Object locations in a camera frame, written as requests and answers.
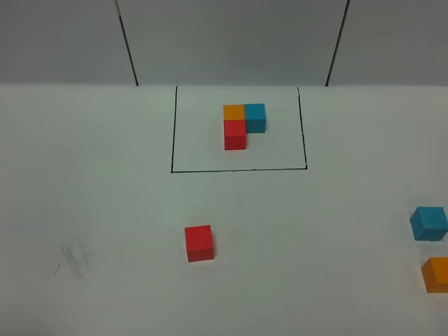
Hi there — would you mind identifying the template orange cube block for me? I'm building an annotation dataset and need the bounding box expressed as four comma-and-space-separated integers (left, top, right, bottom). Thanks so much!
223, 104, 245, 120

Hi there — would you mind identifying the template red cube block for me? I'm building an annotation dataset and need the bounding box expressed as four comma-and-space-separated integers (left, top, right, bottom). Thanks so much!
223, 120, 247, 151

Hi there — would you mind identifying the template blue cube block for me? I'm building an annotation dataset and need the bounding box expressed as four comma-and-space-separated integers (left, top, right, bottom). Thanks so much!
244, 104, 267, 133

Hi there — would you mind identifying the loose blue cube block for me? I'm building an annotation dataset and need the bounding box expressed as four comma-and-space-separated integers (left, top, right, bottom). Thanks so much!
409, 206, 447, 242

